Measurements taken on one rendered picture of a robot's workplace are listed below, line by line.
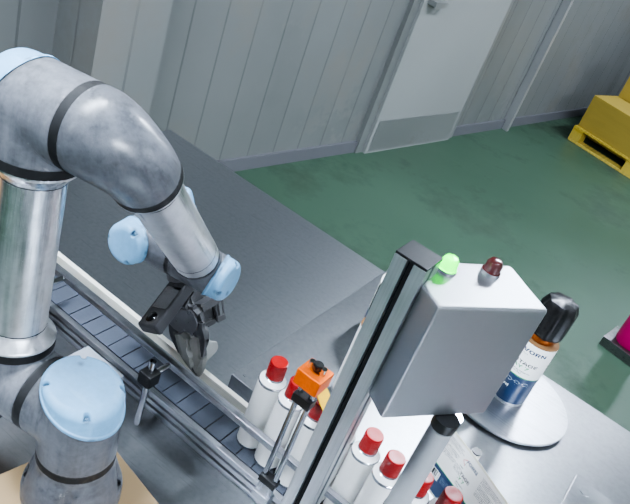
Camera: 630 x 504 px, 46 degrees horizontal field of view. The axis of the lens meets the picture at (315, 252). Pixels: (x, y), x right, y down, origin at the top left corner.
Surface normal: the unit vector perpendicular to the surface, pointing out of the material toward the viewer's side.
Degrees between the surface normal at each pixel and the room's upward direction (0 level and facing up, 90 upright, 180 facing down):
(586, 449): 0
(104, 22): 90
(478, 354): 90
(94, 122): 51
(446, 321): 90
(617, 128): 90
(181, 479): 0
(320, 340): 0
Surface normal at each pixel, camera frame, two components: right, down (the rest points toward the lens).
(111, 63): 0.66, 0.57
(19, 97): -0.26, -0.06
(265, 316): 0.31, -0.80
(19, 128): -0.43, 0.46
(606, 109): -0.76, 0.12
